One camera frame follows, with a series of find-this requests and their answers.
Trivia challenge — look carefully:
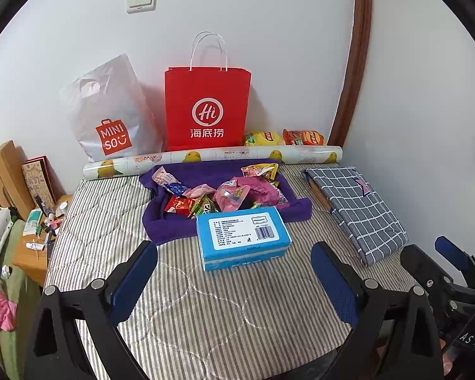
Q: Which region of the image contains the orange chips bag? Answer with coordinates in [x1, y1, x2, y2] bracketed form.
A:
[282, 129, 324, 146]

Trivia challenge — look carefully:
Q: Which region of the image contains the blue snack packet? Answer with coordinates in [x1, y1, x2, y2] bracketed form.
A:
[164, 182, 189, 197]

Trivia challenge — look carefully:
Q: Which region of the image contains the rolled fruit-print mat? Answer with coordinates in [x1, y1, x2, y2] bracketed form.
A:
[83, 145, 343, 180]

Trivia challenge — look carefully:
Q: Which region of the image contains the pink Lotso candy packet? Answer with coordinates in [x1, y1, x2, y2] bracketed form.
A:
[182, 184, 216, 200]

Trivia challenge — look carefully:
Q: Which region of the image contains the yellow chips bag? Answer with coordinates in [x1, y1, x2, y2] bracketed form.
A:
[244, 131, 286, 147]

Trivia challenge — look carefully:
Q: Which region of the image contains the blue tissue box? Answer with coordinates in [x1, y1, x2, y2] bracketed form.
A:
[196, 207, 292, 271]

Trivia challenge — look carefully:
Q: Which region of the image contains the red snack packet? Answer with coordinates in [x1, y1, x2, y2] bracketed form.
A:
[165, 196, 194, 217]

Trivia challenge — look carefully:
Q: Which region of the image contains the pale pink snack packet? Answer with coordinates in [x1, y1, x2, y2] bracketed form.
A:
[152, 167, 179, 186]

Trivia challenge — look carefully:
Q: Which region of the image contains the brown wooden door frame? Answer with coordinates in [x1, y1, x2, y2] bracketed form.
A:
[328, 0, 373, 147]

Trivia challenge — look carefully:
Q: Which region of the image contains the striped quilted mattress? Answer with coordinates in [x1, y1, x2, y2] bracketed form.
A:
[46, 177, 414, 379]

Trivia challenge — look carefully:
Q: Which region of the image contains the magenta snack packet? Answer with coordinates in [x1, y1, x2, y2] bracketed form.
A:
[236, 177, 290, 209]

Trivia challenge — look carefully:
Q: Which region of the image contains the red Haidilao paper bag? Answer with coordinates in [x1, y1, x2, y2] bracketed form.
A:
[165, 31, 251, 151]

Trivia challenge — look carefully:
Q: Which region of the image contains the teal white tube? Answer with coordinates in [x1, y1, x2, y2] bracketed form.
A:
[23, 208, 43, 236]

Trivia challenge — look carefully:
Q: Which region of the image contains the purple towel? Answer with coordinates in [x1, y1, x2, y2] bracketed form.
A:
[139, 159, 312, 244]

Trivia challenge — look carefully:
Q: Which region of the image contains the white Miniso plastic bag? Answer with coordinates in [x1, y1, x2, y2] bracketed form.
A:
[60, 54, 163, 162]

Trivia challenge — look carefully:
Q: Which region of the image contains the white light switch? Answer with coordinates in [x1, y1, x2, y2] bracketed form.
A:
[126, 0, 156, 14]

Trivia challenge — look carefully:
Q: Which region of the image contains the yellow snack packet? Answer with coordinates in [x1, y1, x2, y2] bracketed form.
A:
[241, 163, 279, 186]

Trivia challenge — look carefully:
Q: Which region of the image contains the grey checked fabric bundle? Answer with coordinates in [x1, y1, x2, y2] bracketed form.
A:
[305, 166, 409, 267]

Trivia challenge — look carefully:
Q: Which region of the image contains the green snack packet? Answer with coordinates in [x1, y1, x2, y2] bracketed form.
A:
[188, 195, 219, 220]

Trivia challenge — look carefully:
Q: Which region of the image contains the wooden bedside table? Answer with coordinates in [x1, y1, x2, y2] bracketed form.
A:
[11, 194, 74, 288]

